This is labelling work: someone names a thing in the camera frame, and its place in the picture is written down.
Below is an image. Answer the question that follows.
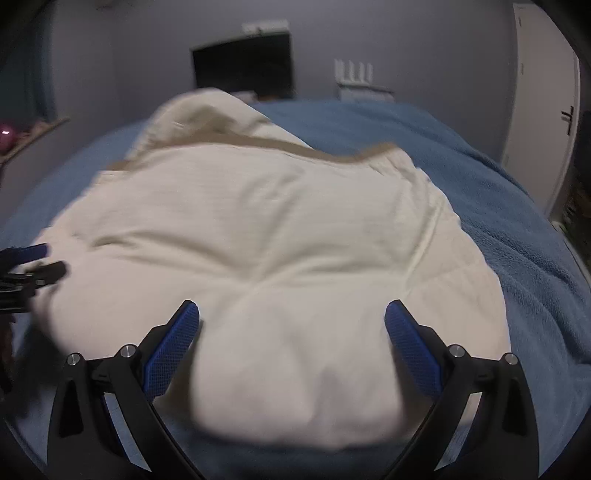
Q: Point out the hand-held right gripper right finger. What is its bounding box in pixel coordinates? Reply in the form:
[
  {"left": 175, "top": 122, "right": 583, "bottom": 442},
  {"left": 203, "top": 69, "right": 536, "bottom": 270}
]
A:
[{"left": 384, "top": 300, "right": 541, "bottom": 480}]

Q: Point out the cream hoodie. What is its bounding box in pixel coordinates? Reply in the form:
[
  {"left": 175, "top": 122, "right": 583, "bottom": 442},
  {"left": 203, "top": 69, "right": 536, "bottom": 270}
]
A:
[{"left": 30, "top": 88, "right": 511, "bottom": 452}]

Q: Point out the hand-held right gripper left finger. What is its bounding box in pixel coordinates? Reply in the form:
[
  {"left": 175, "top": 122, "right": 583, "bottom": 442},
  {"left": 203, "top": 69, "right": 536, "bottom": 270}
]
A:
[{"left": 46, "top": 300, "right": 206, "bottom": 480}]

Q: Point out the white box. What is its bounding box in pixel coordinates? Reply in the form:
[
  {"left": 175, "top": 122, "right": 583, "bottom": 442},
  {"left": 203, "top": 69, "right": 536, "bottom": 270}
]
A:
[{"left": 337, "top": 84, "right": 394, "bottom": 102}]

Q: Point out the black flat screen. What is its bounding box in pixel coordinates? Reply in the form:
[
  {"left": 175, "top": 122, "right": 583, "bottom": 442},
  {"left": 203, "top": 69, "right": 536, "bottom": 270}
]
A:
[{"left": 191, "top": 32, "right": 295, "bottom": 100}]

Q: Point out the white power strip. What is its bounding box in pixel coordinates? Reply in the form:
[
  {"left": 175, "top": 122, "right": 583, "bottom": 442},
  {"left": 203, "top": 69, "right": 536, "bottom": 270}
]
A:
[{"left": 242, "top": 20, "right": 290, "bottom": 35}]

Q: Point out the blue curtain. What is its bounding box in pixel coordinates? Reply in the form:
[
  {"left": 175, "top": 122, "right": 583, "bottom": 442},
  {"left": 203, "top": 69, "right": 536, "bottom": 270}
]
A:
[{"left": 18, "top": 9, "right": 60, "bottom": 121}]

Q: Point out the wooden shelf edge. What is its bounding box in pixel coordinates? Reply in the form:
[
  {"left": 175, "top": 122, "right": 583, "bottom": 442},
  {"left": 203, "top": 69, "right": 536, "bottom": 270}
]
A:
[{"left": 0, "top": 116, "right": 71, "bottom": 163}]

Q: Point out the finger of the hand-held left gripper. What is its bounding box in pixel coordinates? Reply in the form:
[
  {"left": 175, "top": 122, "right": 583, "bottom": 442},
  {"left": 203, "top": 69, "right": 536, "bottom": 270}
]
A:
[
  {"left": 0, "top": 244, "right": 49, "bottom": 268},
  {"left": 14, "top": 261, "right": 69, "bottom": 289}
]

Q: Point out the white router with antennas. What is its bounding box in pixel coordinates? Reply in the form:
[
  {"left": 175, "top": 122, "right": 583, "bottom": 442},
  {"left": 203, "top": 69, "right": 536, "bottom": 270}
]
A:
[{"left": 334, "top": 59, "right": 375, "bottom": 86}]

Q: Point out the white wardrobe door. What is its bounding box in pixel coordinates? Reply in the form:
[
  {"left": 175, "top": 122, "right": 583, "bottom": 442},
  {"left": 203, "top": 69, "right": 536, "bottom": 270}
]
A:
[{"left": 502, "top": 4, "right": 581, "bottom": 214}]

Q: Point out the blue fleece blanket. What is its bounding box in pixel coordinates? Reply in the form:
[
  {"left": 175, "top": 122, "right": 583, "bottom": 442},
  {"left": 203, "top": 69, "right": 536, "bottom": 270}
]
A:
[{"left": 0, "top": 99, "right": 591, "bottom": 480}]

